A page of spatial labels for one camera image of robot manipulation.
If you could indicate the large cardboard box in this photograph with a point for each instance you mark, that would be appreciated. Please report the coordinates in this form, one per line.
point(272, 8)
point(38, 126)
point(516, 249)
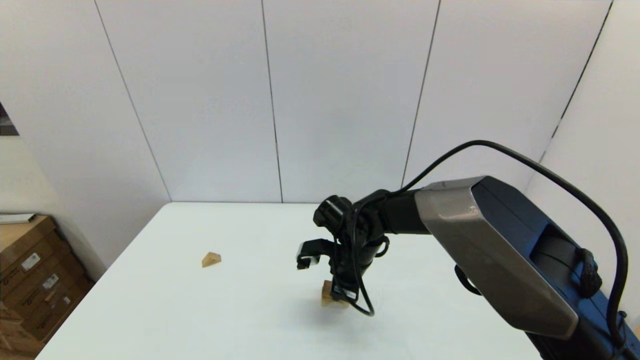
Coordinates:
point(20, 240)

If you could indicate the triangular wooden block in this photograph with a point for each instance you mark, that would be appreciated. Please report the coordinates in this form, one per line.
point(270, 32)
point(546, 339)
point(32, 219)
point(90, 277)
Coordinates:
point(211, 260)

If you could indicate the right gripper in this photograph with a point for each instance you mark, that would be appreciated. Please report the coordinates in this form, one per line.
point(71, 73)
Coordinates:
point(345, 272)

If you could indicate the arched wooden block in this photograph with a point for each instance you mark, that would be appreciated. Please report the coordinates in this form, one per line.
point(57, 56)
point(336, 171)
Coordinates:
point(327, 301)

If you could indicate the low cardboard box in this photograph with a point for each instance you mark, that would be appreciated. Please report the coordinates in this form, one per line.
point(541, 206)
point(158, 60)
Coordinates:
point(15, 340)

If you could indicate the flat white board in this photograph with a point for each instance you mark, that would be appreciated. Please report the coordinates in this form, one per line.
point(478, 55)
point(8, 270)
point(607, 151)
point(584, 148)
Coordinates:
point(17, 219)

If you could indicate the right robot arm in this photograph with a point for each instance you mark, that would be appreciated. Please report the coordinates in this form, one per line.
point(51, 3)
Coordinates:
point(500, 250)

